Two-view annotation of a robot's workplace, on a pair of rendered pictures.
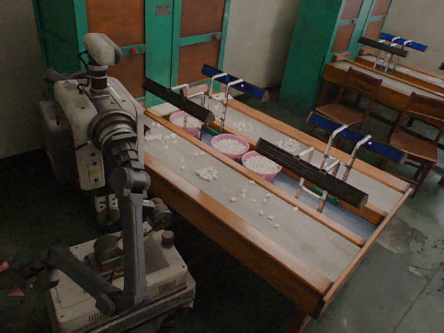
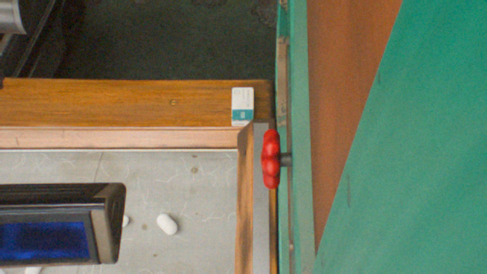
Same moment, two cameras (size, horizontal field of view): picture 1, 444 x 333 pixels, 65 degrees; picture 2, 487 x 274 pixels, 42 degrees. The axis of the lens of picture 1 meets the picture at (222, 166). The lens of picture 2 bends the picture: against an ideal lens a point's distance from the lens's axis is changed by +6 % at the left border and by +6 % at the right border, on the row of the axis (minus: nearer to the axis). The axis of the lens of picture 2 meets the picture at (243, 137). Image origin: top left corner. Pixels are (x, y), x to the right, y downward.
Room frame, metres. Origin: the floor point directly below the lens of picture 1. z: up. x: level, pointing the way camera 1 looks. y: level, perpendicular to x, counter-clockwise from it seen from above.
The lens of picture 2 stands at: (2.44, 0.61, 1.64)
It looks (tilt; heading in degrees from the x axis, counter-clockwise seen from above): 66 degrees down; 148
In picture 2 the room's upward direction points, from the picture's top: 4 degrees counter-clockwise
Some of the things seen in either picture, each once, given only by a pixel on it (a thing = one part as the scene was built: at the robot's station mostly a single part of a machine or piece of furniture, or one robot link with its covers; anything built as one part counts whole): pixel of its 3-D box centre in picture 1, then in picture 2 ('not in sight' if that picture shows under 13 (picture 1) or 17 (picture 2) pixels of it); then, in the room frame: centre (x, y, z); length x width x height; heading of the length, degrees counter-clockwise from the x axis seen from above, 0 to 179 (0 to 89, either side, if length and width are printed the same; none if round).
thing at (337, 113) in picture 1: (341, 113); not in sight; (3.62, -1.23, 0.45); 0.44 x 0.43 x 0.91; 42
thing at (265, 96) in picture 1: (233, 80); not in sight; (2.48, 0.01, 1.08); 0.62 x 0.08 x 0.07; 53
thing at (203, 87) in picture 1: (195, 90); not in sight; (2.79, 0.33, 0.83); 0.30 x 0.06 x 0.07; 143
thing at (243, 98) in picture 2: not in sight; (243, 106); (2.07, 0.85, 0.77); 0.06 x 0.04 x 0.02; 143
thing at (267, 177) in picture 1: (260, 167); not in sight; (1.92, -0.26, 0.72); 0.27 x 0.27 x 0.10
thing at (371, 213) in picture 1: (261, 153); not in sight; (2.12, -0.26, 0.71); 1.81 x 0.05 x 0.11; 53
